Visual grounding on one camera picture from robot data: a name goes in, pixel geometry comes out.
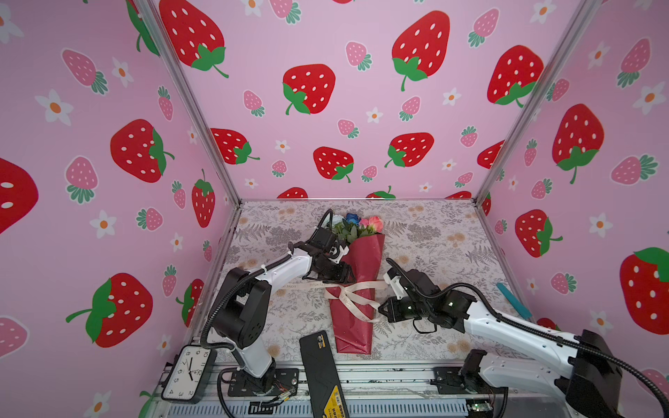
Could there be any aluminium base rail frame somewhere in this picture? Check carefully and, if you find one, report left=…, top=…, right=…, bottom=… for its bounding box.
left=156, top=357, right=597, bottom=418

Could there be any aluminium corner post right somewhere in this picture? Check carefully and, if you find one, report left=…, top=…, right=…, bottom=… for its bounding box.
left=472, top=0, right=602, bottom=206

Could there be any black flat device yellow label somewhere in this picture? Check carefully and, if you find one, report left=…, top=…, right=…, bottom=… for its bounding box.
left=299, top=330, right=350, bottom=418

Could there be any beige ribbon pile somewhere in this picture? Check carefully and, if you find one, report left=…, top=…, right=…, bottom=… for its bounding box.
left=282, top=280, right=388, bottom=323

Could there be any dark red wrapping paper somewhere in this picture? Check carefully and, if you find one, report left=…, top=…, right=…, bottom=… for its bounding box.
left=325, top=234, right=387, bottom=355

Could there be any large pink fake rose stem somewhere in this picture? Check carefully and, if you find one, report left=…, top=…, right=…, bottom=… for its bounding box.
left=367, top=216, right=384, bottom=233

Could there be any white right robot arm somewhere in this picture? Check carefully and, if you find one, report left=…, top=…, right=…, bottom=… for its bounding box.
left=378, top=259, right=668, bottom=417

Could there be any blue fake rose stem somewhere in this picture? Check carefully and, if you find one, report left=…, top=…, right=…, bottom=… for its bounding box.
left=345, top=212, right=361, bottom=226

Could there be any teal flat stick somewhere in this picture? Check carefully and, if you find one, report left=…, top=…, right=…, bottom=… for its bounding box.
left=497, top=282, right=532, bottom=320

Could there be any white fake flower stem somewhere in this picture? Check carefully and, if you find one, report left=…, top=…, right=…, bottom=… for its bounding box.
left=320, top=210, right=362, bottom=247

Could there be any black framed analog clock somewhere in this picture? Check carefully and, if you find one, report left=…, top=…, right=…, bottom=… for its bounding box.
left=160, top=345, right=217, bottom=404

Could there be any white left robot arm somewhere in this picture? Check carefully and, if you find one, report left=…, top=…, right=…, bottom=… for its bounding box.
left=200, top=209, right=355, bottom=396

